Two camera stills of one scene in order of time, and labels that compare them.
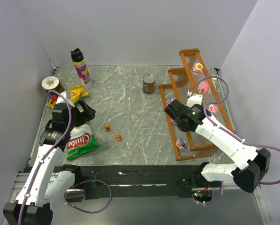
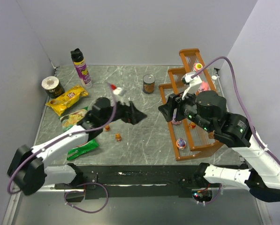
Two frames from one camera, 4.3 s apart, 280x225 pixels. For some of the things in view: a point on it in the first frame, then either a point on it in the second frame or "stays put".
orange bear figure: x=118 y=137 stays put
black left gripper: x=84 y=111 to x=129 y=112
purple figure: x=180 y=144 stays put
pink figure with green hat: x=198 y=69 stays put
